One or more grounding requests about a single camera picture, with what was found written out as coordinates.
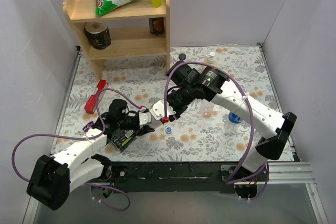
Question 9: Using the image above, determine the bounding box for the blue white bottle cap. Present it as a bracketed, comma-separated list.
[165, 127, 172, 134]

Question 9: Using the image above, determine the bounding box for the clear plastic bottle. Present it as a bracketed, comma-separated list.
[200, 99, 215, 119]

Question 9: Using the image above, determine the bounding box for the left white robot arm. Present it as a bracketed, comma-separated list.
[27, 99, 160, 210]

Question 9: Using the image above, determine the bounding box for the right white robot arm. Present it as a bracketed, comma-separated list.
[162, 61, 297, 184]

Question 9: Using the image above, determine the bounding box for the white bottle black cap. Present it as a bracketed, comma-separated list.
[178, 54, 186, 63]

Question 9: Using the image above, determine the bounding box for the beige pump lotion bottle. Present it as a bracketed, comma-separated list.
[204, 51, 217, 67]

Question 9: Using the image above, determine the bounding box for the blue label water bottle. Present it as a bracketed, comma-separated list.
[225, 112, 243, 132]

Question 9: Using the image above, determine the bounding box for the floral patterned table mat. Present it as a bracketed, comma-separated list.
[51, 45, 278, 162]

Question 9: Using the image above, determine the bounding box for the black green product box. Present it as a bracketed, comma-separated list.
[101, 112, 137, 153]

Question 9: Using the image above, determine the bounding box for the red rectangular box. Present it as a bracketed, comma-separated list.
[84, 79, 108, 114]

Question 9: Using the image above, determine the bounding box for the purple candy packet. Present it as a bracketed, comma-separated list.
[82, 121, 95, 133]

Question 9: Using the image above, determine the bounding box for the dark can on shelf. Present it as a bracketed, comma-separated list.
[149, 17, 164, 35]

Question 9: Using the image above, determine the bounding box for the wooden shelf unit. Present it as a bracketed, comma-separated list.
[62, 0, 170, 79]

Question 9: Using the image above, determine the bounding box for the dark round canister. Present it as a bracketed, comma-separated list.
[85, 22, 111, 50]

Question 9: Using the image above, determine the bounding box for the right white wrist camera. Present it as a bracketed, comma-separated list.
[149, 99, 176, 129]

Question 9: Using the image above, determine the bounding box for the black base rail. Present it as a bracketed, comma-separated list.
[89, 159, 268, 193]

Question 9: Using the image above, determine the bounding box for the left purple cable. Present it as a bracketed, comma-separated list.
[11, 88, 148, 211]

